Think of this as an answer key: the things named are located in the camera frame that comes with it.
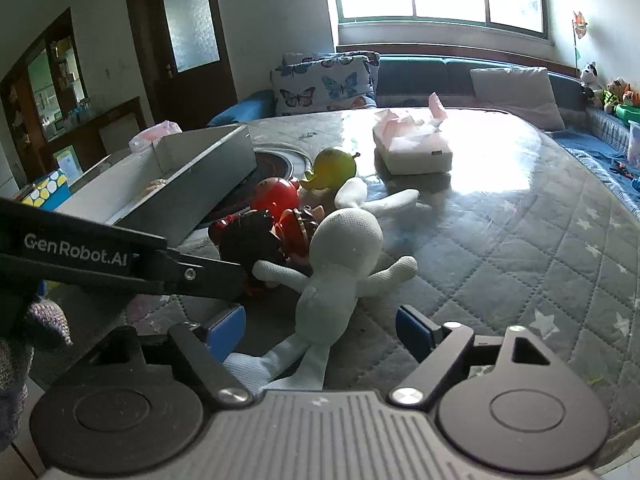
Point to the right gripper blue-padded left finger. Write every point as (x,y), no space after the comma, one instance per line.
(224,332)

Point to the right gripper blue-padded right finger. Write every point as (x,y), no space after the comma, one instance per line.
(418,333)

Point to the black red doll toy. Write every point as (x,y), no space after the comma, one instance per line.
(254,235)

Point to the white knitted rabbit doll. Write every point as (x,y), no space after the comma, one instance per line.
(342,254)

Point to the yellow blue patterned box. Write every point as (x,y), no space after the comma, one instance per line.
(48,193)

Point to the dark wooden cabinet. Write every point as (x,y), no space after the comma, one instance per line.
(51,118)

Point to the grey cardboard storage box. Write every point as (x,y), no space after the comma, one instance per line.
(168,188)

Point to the grey quilted star mat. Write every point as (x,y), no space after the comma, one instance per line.
(518,233)

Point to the pink plastic bag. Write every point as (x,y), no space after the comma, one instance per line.
(149,136)

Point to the red octopus squeaky toy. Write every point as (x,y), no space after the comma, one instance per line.
(275,195)

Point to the round induction cooktop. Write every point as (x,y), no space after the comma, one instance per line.
(280,162)

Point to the white tissue box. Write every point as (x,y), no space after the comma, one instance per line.
(409,146)

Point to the yellow green squeaky toy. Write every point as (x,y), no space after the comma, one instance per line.
(331,169)

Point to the dark wooden door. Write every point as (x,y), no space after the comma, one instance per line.
(183,59)

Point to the blue bench sofa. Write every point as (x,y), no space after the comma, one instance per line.
(607,143)

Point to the grey cushion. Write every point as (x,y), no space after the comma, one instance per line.
(525,92)

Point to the butterfly print pillow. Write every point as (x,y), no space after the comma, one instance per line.
(317,83)

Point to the clear plastic storage bin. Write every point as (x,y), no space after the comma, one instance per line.
(633,150)

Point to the green plastic toy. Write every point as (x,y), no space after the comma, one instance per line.
(627,114)

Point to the black white plush toy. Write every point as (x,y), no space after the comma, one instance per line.
(592,80)

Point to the pile of small plush toys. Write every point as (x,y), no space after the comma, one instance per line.
(616,93)

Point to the paper pinwheel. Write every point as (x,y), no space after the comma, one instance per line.
(579,29)

